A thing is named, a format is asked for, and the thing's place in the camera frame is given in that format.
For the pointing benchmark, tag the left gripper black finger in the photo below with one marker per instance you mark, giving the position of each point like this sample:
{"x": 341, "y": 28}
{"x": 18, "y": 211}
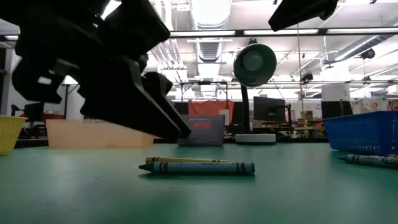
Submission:
{"x": 161, "y": 90}
{"x": 124, "y": 105}

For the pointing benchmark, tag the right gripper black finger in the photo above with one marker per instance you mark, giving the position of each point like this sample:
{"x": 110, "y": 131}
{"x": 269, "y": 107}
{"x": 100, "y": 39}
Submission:
{"x": 298, "y": 14}

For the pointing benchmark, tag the white LED light bar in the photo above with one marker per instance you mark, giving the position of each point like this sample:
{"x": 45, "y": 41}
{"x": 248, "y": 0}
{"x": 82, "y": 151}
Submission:
{"x": 11, "y": 37}
{"x": 295, "y": 32}
{"x": 202, "y": 33}
{"x": 362, "y": 30}

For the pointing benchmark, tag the black rig beam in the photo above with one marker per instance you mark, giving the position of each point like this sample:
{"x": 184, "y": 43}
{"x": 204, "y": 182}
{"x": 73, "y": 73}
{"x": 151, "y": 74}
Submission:
{"x": 322, "y": 31}

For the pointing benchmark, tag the red cloth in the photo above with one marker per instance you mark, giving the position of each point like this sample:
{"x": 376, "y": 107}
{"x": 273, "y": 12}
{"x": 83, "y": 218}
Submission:
{"x": 208, "y": 107}

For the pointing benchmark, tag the orange translucent plastic bin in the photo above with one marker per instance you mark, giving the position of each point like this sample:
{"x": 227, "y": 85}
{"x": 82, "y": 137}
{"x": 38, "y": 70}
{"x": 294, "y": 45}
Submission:
{"x": 77, "y": 137}

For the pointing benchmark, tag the grey translucent plastic bin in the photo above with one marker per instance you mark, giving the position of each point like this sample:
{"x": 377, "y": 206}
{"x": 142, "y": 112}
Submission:
{"x": 208, "y": 133}

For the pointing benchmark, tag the white desk lamp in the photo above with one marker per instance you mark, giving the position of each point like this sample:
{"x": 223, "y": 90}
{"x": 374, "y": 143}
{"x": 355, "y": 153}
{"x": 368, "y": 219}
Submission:
{"x": 255, "y": 65}

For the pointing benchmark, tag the white sign board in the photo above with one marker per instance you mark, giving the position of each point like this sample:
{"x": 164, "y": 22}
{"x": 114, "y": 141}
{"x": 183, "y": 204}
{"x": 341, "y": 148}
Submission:
{"x": 224, "y": 117}

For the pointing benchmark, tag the yellow crayon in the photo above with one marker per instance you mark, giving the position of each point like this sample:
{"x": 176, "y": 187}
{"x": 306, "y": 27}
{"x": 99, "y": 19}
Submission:
{"x": 186, "y": 160}

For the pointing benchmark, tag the black monitor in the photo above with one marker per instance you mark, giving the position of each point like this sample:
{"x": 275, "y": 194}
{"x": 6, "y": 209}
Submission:
{"x": 336, "y": 109}
{"x": 269, "y": 109}
{"x": 33, "y": 112}

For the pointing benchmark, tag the blue crayon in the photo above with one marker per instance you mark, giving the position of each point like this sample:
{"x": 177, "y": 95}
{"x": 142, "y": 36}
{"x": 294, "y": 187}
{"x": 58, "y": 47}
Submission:
{"x": 373, "y": 161}
{"x": 199, "y": 168}

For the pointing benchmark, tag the brown cardboard box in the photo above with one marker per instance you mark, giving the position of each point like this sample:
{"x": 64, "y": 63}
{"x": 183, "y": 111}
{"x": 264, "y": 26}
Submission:
{"x": 308, "y": 116}

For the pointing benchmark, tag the yellow plastic basket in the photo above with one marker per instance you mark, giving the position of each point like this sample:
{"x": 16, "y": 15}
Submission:
{"x": 9, "y": 133}

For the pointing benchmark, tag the colourful flower-print cloth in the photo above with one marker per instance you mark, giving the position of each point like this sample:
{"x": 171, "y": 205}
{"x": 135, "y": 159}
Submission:
{"x": 370, "y": 106}

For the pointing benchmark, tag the green table mat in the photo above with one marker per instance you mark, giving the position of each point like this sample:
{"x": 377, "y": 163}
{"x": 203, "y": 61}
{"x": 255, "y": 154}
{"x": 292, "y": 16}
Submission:
{"x": 199, "y": 202}

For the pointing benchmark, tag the blue plastic basket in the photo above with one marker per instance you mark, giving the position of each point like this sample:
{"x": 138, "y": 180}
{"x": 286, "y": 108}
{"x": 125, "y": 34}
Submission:
{"x": 363, "y": 133}

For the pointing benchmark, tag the silver ventilation duct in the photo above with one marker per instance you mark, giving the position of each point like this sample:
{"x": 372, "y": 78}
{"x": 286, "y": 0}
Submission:
{"x": 210, "y": 49}

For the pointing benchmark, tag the black dome camera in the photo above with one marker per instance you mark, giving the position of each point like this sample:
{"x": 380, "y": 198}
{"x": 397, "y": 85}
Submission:
{"x": 307, "y": 77}
{"x": 367, "y": 54}

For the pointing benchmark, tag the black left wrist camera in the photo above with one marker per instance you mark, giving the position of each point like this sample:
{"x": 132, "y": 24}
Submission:
{"x": 136, "y": 28}

